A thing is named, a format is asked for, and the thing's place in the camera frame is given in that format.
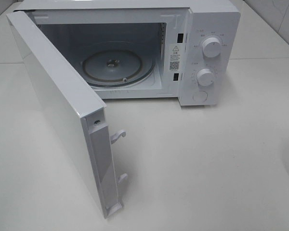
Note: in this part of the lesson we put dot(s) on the round white door button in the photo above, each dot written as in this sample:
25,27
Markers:
200,96

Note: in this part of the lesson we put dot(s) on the white microwave door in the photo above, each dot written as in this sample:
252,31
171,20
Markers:
74,110

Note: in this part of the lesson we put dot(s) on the glass microwave turntable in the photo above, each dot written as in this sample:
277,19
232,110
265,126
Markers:
117,64

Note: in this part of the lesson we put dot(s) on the white microwave oven body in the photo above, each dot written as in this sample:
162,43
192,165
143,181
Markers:
172,30

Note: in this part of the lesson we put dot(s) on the white microwave knob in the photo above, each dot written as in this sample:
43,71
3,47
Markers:
205,77
211,46

